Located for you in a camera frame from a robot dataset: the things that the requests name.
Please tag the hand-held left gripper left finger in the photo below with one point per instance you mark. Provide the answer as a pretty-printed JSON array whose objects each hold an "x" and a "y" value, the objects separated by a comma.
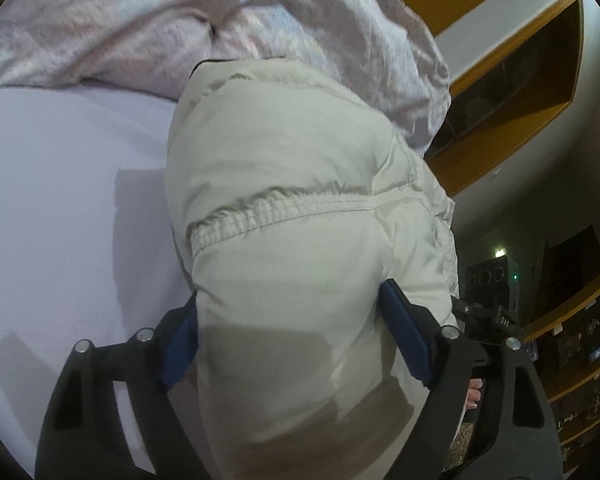
[{"x": 180, "y": 350}]

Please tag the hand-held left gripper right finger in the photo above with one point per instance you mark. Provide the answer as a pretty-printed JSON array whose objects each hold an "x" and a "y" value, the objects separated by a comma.
[{"x": 405, "y": 335}]

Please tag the white puffer jacket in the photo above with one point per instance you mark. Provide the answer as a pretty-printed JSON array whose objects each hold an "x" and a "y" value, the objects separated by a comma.
[{"x": 290, "y": 210}]

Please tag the person's right hand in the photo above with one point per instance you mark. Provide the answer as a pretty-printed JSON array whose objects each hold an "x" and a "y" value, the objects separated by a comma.
[{"x": 473, "y": 395}]

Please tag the black speaker box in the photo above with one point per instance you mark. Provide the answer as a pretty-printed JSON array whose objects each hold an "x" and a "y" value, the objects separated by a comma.
[{"x": 487, "y": 277}]

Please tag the wooden shelving unit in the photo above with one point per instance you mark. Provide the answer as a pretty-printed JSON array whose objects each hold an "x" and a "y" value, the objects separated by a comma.
[{"x": 580, "y": 310}]

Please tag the dark upright board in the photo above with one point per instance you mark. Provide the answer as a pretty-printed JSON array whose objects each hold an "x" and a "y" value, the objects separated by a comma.
[{"x": 575, "y": 255}]

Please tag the small blue box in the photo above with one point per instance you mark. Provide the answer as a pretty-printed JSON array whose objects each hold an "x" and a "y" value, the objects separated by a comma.
[{"x": 598, "y": 354}]

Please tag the beige shaggy rug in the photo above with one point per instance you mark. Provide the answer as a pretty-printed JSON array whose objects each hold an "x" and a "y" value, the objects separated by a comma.
[{"x": 466, "y": 440}]

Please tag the bed with white sheet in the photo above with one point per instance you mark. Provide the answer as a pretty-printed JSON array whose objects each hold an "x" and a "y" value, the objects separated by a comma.
[{"x": 55, "y": 185}]

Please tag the pale pink duvet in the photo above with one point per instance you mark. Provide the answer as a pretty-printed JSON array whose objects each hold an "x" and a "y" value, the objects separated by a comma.
[{"x": 130, "y": 20}]

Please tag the wooden wall shelf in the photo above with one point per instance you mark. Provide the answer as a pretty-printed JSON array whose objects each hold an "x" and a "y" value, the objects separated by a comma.
[{"x": 530, "y": 110}]

